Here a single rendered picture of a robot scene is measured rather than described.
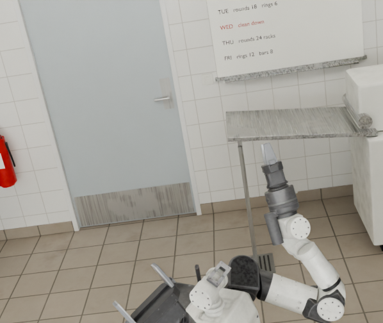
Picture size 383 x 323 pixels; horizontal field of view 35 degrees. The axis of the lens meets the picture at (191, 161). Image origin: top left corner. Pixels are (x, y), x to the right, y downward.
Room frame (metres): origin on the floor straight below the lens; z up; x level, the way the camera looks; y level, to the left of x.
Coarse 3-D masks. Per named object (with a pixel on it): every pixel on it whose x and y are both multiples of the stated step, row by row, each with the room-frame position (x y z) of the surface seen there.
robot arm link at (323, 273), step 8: (320, 256) 1.51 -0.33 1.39; (304, 264) 1.52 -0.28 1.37; (312, 264) 1.50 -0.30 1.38; (320, 264) 1.50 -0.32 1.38; (328, 264) 1.51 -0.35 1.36; (312, 272) 1.51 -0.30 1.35; (320, 272) 1.49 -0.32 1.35; (328, 272) 1.49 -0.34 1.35; (336, 272) 1.51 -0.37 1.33; (320, 280) 1.49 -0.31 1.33; (328, 280) 1.48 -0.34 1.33; (336, 280) 1.49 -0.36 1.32; (320, 288) 1.50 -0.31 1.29; (328, 288) 1.48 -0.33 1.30; (336, 288) 1.48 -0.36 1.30; (344, 288) 1.49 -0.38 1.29; (320, 296) 1.48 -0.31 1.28; (328, 296) 1.46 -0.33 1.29; (336, 296) 1.45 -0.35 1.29; (344, 296) 1.47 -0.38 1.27; (344, 304) 1.44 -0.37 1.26
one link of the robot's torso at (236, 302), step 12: (180, 288) 1.51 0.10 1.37; (192, 288) 1.50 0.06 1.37; (180, 300) 1.46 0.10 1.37; (228, 300) 1.42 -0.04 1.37; (240, 300) 1.41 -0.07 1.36; (192, 312) 1.39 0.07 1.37; (204, 312) 1.38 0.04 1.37; (216, 312) 1.36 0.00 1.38; (228, 312) 1.36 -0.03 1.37; (240, 312) 1.38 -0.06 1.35; (252, 312) 1.39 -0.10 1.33
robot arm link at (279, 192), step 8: (264, 168) 1.59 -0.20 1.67; (272, 168) 1.58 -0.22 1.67; (280, 168) 1.58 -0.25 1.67; (272, 176) 1.58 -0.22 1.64; (280, 176) 1.58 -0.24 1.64; (272, 184) 1.57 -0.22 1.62; (280, 184) 1.58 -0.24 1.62; (272, 192) 1.57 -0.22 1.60; (280, 192) 1.56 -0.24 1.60; (288, 192) 1.57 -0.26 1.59; (296, 192) 1.59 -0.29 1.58; (272, 200) 1.57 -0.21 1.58; (280, 200) 1.56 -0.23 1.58; (288, 200) 1.55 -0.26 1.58
